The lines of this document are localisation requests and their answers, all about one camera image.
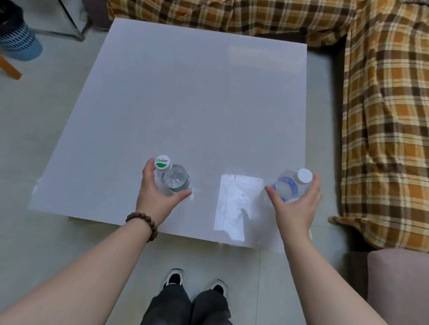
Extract person's left hand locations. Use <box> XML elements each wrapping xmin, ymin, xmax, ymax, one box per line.
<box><xmin>132</xmin><ymin>156</ymin><xmax>197</xmax><ymax>232</ymax></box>

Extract person's right hand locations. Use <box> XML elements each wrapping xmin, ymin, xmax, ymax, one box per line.
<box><xmin>258</xmin><ymin>165</ymin><xmax>326</xmax><ymax>244</ymax></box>

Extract blue label bottle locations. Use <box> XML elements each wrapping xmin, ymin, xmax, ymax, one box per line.
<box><xmin>269</xmin><ymin>164</ymin><xmax>315</xmax><ymax>207</ymax></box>

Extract green label bottle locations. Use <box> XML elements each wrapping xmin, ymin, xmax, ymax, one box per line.
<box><xmin>149</xmin><ymin>153</ymin><xmax>198</xmax><ymax>202</ymax></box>

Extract person's left forearm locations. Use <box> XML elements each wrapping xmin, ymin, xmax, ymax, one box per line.
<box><xmin>0</xmin><ymin>198</ymin><xmax>160</xmax><ymax>325</ymax></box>

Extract person's right forearm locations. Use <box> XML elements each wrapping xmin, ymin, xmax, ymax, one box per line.
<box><xmin>273</xmin><ymin>224</ymin><xmax>429</xmax><ymax>325</ymax></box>

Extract person's left shoe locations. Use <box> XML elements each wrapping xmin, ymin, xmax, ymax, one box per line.
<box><xmin>162</xmin><ymin>267</ymin><xmax>186</xmax><ymax>291</ymax></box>

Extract person's shoe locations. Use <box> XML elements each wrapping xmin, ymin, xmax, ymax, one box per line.
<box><xmin>207</xmin><ymin>278</ymin><xmax>231</xmax><ymax>298</ymax></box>
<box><xmin>162</xmin><ymin>267</ymin><xmax>186</xmax><ymax>291</ymax></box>

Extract white coffee table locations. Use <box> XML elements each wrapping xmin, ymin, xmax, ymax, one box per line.
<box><xmin>28</xmin><ymin>7</ymin><xmax>324</xmax><ymax>256</ymax></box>

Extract person's right shoe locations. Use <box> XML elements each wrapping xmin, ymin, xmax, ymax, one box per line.
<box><xmin>207</xmin><ymin>278</ymin><xmax>231</xmax><ymax>298</ymax></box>

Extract person's dark grey trousers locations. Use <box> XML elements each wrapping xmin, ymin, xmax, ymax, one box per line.
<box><xmin>132</xmin><ymin>277</ymin><xmax>267</xmax><ymax>325</ymax></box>

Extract brown chaise sofa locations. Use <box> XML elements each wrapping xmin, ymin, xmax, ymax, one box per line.
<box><xmin>337</xmin><ymin>241</ymin><xmax>429</xmax><ymax>325</ymax></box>

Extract blue white waste bin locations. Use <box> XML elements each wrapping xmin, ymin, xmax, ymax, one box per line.
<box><xmin>0</xmin><ymin>0</ymin><xmax>50</xmax><ymax>65</ymax></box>

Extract dark wooden bead bracelet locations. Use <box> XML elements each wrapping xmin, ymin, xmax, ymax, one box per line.
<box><xmin>122</xmin><ymin>210</ymin><xmax>162</xmax><ymax>244</ymax></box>

